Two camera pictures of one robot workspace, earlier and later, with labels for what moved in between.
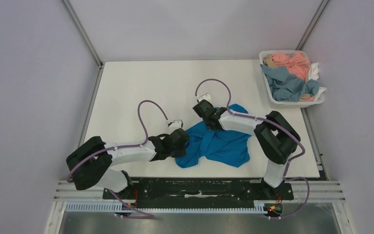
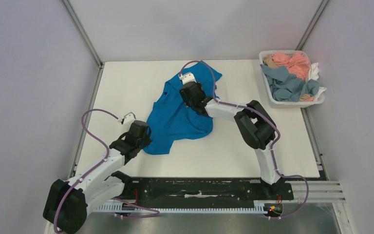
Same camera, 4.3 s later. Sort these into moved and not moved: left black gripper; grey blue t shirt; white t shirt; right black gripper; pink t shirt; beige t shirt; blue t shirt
Moved: left black gripper; blue t shirt; right black gripper
Not moved: beige t shirt; grey blue t shirt; white t shirt; pink t shirt
